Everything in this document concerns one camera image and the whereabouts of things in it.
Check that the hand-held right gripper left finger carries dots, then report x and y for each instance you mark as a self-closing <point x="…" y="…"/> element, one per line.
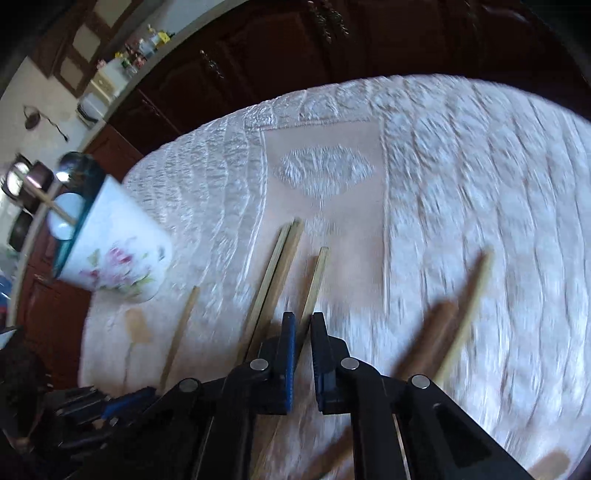
<point x="288" y="369"/>

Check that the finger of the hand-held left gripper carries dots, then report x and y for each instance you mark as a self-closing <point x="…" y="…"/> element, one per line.
<point x="129" y="400"/>
<point x="87" y="431"/>

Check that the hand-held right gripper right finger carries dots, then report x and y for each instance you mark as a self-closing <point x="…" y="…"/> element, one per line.
<point x="319" y="369"/>

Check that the brown wooden chopstick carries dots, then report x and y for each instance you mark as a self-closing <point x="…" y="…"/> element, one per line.
<point x="429" y="332"/>
<point x="179" y="337"/>

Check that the white floral teal-rimmed utensil cup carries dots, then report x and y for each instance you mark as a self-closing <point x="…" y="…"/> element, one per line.
<point x="124" y="249"/>

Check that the white plastic rice spoon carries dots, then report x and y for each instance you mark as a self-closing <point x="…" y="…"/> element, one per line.
<point x="71" y="203"/>

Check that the person's dark clothing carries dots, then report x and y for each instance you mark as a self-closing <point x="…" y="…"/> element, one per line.
<point x="21" y="378"/>

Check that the blue water jug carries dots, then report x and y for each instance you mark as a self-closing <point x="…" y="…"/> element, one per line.
<point x="5" y="295"/>

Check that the black cooking pot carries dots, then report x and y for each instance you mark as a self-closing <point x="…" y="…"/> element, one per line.
<point x="21" y="230"/>

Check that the cream quilted tablecloth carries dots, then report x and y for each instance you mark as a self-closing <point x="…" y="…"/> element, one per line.
<point x="461" y="184"/>

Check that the maroon rice cooker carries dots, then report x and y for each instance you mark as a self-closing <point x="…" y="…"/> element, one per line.
<point x="39" y="177"/>

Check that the grey stone kitchen countertop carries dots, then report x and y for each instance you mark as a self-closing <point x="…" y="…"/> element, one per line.
<point x="129" y="90"/>

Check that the cream microwave oven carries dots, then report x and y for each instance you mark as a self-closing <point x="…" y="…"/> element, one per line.
<point x="99" y="83"/>

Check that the group of condiment bottles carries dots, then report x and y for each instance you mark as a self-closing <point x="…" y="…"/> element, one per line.
<point x="138" y="48"/>

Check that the brown wooden wall cabinets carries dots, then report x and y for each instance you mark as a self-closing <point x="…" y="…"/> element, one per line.
<point x="83" y="41"/>

